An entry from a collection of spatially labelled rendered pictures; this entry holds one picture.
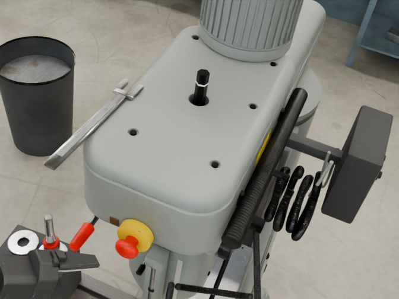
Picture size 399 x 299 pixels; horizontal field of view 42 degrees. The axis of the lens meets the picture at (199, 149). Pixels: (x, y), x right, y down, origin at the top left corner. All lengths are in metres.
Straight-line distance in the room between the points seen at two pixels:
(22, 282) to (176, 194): 0.25
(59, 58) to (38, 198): 0.89
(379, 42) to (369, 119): 3.55
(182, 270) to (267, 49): 0.50
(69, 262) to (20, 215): 2.49
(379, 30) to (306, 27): 3.52
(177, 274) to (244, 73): 0.47
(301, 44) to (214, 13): 0.45
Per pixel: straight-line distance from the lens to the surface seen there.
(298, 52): 1.39
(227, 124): 0.88
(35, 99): 3.11
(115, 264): 2.93
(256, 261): 1.09
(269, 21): 1.00
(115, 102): 0.89
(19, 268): 0.67
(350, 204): 1.26
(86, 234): 0.94
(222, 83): 0.97
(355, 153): 1.17
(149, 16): 4.88
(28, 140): 3.38
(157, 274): 1.13
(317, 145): 1.29
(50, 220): 1.51
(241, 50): 1.03
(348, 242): 3.31
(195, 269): 1.15
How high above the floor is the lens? 2.46
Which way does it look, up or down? 44 degrees down
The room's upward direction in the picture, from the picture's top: 10 degrees clockwise
